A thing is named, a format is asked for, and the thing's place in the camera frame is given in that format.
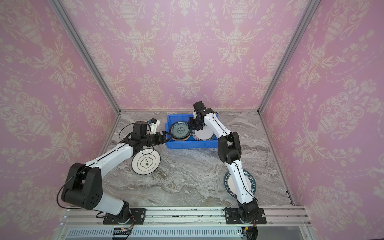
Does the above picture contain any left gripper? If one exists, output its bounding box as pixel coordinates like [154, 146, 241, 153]
[140, 130, 174, 147]

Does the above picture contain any small green-rim plate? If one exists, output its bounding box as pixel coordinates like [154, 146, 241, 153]
[192, 128, 216, 141]

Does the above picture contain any teal patterned plate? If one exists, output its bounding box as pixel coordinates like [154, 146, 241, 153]
[170, 121, 192, 138]

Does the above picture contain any white plate black flower outline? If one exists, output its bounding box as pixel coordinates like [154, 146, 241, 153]
[131, 149, 161, 175]

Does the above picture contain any large green-rim white plate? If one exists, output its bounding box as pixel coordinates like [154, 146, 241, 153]
[224, 170, 257, 199]

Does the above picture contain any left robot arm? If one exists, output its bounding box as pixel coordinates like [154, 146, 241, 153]
[57, 119, 172, 224]

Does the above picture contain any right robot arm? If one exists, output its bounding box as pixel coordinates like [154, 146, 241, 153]
[189, 101, 259, 223]

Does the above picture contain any blue plastic bin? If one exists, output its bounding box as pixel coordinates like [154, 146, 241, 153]
[165, 114, 218, 149]

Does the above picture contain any small circuit board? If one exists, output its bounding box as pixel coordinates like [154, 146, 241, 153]
[113, 228, 133, 237]

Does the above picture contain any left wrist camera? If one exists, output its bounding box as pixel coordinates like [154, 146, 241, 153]
[147, 118, 160, 134]

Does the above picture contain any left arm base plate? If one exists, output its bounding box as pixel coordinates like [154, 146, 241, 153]
[103, 208, 147, 225]

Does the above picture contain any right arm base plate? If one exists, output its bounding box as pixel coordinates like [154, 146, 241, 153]
[222, 207, 267, 225]

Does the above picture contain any aluminium front rail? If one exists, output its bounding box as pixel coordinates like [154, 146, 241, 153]
[53, 206, 316, 240]

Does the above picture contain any right corner aluminium post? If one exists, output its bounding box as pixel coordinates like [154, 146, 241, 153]
[258, 0, 321, 115]

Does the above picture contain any corner aluminium post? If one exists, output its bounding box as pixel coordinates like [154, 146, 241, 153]
[258, 0, 321, 115]
[49, 0, 121, 115]

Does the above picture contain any left corner aluminium post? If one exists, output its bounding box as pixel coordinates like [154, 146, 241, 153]
[49, 0, 121, 115]

